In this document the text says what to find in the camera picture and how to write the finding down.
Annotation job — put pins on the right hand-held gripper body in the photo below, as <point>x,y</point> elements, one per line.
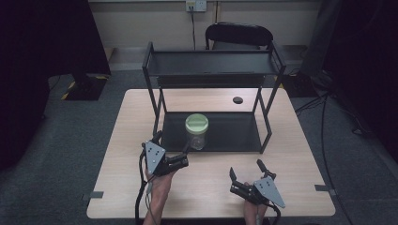
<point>266,191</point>

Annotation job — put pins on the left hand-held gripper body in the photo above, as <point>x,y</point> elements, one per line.
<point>156,159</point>

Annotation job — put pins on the glass jar with green lid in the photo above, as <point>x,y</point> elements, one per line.
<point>196,131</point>

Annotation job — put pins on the black metal shelf rack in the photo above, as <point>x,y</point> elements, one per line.
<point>225,131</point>

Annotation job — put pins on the person's right hand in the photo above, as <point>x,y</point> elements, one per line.
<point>252,212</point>

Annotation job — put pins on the person's left hand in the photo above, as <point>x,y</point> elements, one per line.
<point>161,187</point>

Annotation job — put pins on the grey tape strip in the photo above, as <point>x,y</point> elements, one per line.
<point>94,195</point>
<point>324,188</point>

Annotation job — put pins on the black round table grommet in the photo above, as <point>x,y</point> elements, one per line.
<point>237,100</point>

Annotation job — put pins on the black stand base yellow tape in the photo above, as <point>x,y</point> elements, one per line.
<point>86,87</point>

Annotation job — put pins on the black floor box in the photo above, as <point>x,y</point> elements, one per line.
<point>300,85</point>

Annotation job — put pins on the black chair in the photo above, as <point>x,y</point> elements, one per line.
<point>239,34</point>

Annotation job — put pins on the dark curtain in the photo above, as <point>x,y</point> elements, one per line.
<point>37,62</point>
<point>366,62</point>

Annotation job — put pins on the white wall socket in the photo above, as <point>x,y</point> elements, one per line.
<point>196,5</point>

